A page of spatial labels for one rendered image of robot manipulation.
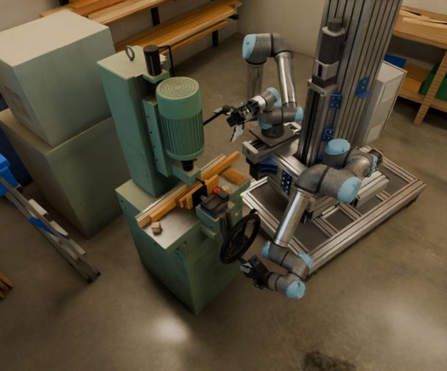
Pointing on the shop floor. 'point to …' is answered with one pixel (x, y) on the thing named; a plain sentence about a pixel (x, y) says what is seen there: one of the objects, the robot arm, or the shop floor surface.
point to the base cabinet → (186, 266)
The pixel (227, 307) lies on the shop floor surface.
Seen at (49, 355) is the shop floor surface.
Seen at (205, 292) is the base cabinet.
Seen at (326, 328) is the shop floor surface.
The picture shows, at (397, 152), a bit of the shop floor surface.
